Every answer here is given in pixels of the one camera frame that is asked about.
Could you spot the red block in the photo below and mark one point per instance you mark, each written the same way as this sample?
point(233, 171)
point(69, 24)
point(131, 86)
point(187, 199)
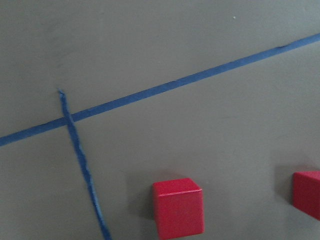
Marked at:
point(306, 192)
point(178, 208)

